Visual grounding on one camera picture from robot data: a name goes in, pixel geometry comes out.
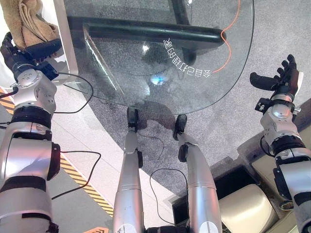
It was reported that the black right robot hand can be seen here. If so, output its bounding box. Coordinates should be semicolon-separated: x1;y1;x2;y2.
249;54;305;96

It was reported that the tan cloth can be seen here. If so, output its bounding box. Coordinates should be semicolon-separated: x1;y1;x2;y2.
0;0;60;50

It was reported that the black tubular table frame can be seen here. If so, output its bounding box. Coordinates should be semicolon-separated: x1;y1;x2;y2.
67;0;227;64

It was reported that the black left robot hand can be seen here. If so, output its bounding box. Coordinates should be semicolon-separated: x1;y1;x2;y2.
0;32;62;71

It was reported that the yellow black hazard tape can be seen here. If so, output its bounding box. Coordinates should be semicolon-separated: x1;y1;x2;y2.
0;87;115;217

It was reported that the thin black floor cable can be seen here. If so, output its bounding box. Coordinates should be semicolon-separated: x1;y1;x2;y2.
137;134;165;161

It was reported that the white pillar panel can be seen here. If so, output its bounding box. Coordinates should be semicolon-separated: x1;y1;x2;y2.
52;0;80;76

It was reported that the silver left robot leg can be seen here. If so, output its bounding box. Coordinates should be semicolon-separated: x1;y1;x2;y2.
112;106;145;233

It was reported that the beige cushioned seat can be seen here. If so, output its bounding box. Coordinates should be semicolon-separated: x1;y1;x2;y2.
218;183;280;233

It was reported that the black cable between legs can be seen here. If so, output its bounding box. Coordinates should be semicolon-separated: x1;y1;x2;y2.
149;168;190;225

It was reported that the black seat base frame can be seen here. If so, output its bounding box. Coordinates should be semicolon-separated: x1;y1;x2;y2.
172;164;259;226

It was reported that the black elbow cable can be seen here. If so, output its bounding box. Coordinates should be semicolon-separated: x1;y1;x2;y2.
51;150;102;200

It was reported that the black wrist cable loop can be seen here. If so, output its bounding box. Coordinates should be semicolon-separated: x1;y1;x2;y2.
53;71;94;115

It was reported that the orange cable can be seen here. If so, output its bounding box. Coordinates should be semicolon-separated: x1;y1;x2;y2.
212;0;242;74

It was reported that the black robot waist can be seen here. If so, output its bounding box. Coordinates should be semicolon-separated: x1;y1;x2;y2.
145;225;190;233

